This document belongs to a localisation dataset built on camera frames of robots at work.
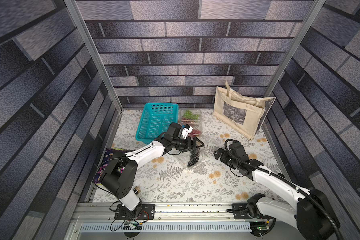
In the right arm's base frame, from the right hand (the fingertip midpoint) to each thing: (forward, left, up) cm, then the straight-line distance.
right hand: (218, 154), depth 87 cm
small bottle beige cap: (-20, +45, -3) cm, 50 cm away
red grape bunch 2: (+19, +13, -4) cm, 23 cm away
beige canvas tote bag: (+24, -18, +10) cm, 31 cm away
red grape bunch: (+28, +17, -2) cm, 33 cm away
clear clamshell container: (+27, +11, -7) cm, 30 cm away
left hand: (0, +11, +10) cm, 15 cm away
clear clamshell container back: (+1, +8, -6) cm, 10 cm away
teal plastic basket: (+33, +43, -5) cm, 54 cm away
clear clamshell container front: (+35, +22, 0) cm, 42 cm away
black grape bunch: (0, +14, -3) cm, 14 cm away
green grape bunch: (+34, +17, -1) cm, 38 cm away
